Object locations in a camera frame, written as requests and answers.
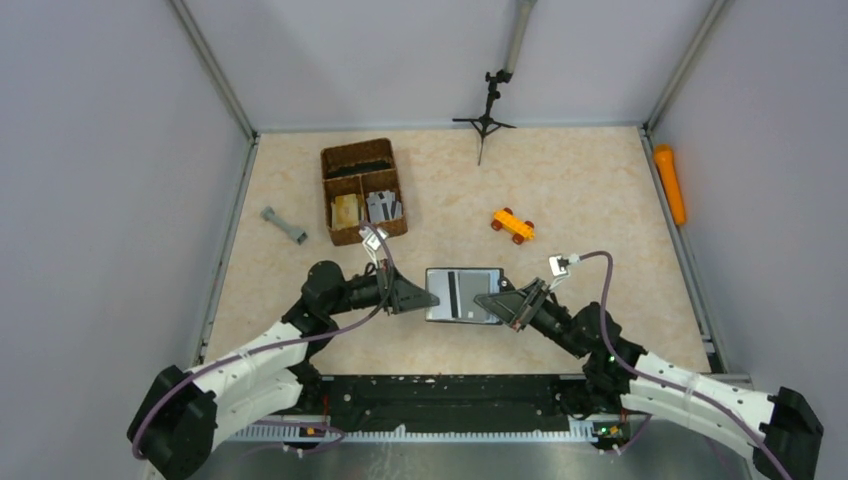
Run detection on orange toy brick car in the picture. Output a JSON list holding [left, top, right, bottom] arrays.
[[490, 207, 535, 245]]

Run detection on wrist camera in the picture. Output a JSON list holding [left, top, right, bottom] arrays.
[[548, 254, 581, 291], [359, 224, 388, 265]]

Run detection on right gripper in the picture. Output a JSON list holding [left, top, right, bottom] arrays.
[[476, 276, 588, 359]]

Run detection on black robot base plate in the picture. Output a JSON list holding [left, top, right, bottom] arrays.
[[298, 374, 654, 435]]

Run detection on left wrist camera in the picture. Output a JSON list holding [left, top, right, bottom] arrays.
[[359, 224, 388, 265]]

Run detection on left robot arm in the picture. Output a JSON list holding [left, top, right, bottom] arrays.
[[127, 260, 439, 479]]

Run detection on brown wicker basket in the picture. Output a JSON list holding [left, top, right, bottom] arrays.
[[320, 138, 408, 246]]

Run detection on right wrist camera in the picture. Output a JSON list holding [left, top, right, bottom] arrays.
[[548, 254, 581, 291]]

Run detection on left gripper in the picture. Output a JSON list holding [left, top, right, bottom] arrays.
[[326, 257, 439, 315]]

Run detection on black mini tripod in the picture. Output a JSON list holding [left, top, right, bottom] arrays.
[[451, 69, 516, 166]]

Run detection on grey pole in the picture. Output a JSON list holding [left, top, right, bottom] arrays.
[[502, 0, 537, 77]]

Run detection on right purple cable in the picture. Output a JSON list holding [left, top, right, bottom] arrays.
[[569, 250, 796, 480]]

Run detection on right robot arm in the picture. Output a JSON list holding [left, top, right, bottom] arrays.
[[475, 279, 824, 479]]

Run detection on orange flashlight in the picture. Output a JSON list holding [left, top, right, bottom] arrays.
[[653, 144, 687, 226]]

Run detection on grey plastic connector piece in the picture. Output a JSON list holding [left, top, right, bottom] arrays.
[[260, 206, 308, 245]]

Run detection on white slotted cable duct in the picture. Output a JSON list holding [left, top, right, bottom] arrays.
[[229, 421, 598, 443]]

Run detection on gold cards in basket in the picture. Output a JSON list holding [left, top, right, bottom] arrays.
[[330, 193, 365, 231]]

